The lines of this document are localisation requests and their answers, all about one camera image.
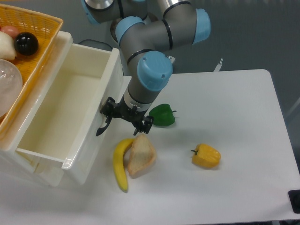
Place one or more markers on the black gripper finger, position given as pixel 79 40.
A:
pixel 143 124
pixel 109 109

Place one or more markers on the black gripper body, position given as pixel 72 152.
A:
pixel 127 113

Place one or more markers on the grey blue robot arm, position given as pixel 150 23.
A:
pixel 143 45

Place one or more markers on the white drawer cabinet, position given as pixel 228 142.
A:
pixel 23 163

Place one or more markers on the green bell pepper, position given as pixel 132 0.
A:
pixel 162 115

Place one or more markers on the bread slice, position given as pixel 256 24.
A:
pixel 142 155

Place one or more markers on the yellow banana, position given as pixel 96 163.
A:
pixel 118 164

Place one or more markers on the yellow bell pepper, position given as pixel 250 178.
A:
pixel 206 156

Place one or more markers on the white bowl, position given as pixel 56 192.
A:
pixel 11 84

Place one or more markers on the yellow woven basket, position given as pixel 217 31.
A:
pixel 45 28

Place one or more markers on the black ball fruit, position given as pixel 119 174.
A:
pixel 26 43

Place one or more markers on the red apple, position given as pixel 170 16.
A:
pixel 12 31

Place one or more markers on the black corner object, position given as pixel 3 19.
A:
pixel 294 196

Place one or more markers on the white table clamp bracket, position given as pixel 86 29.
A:
pixel 218 66

